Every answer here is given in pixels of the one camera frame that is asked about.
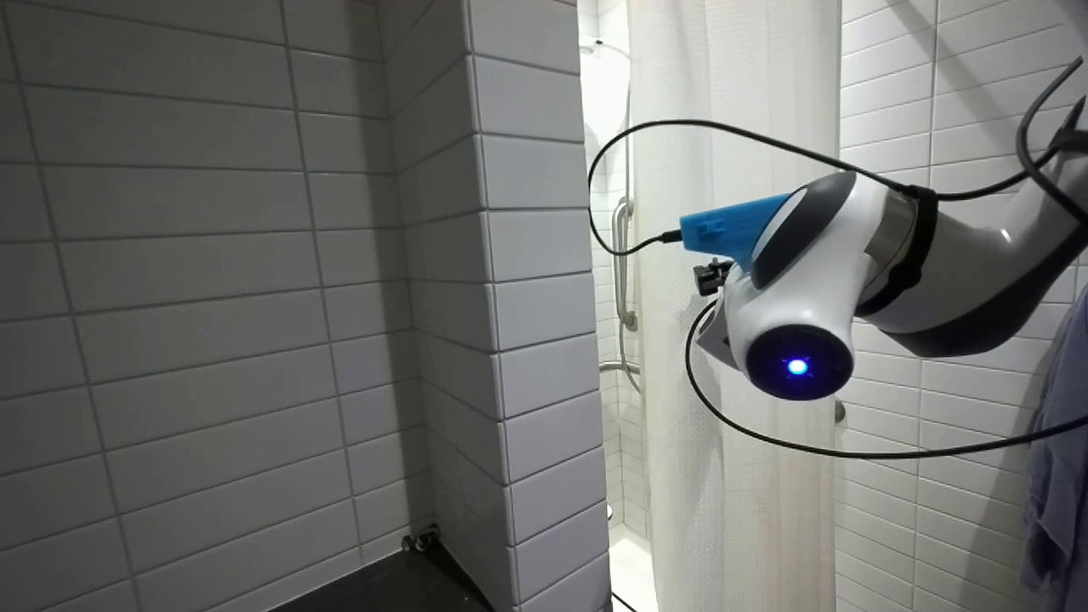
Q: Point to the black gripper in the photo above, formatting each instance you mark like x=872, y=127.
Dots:
x=712, y=278

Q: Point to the white shower curtain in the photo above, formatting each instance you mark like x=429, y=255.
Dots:
x=691, y=513

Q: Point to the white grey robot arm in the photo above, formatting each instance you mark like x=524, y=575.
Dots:
x=905, y=275

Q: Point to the chrome shower slide bar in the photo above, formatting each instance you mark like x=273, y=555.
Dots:
x=621, y=283

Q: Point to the white tub ledge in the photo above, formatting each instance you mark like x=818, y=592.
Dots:
x=635, y=574

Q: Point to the small metal floor fitting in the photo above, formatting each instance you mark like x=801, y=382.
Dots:
x=418, y=542

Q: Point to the blue grey hanging towel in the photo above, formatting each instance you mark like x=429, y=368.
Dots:
x=1059, y=488

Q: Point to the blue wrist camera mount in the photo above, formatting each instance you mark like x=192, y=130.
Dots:
x=731, y=226

